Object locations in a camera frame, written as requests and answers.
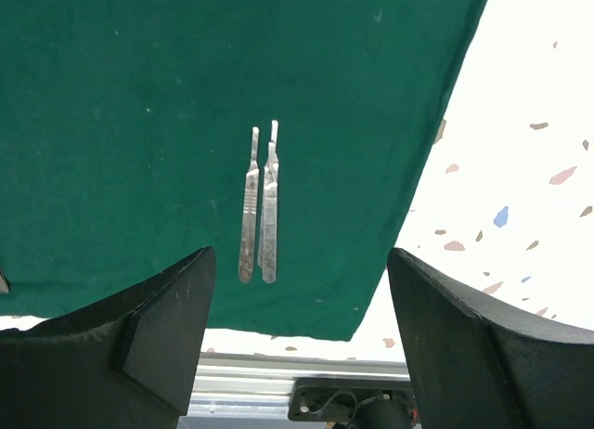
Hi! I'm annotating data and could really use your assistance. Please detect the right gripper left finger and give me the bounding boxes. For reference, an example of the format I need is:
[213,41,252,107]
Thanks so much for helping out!
[1,247,216,428]

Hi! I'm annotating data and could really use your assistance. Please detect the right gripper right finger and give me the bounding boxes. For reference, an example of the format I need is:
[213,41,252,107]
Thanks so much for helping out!
[387,248,593,428]

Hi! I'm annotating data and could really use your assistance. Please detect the broad steel tweezers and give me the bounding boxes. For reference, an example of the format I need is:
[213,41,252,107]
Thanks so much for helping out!
[0,270,10,293]

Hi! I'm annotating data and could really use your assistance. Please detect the steel scalpel handle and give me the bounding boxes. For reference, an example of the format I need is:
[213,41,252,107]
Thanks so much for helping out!
[258,120,279,283]
[238,126,259,283]

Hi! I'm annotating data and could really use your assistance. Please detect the dark green surgical cloth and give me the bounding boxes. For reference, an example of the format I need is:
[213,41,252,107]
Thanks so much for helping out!
[1,0,487,341]

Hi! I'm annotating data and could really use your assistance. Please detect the aluminium front rail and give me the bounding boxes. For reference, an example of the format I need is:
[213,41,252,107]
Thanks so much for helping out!
[187,353,409,422]

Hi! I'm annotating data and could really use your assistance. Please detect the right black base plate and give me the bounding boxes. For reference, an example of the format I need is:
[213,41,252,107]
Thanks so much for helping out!
[288,378,420,428]

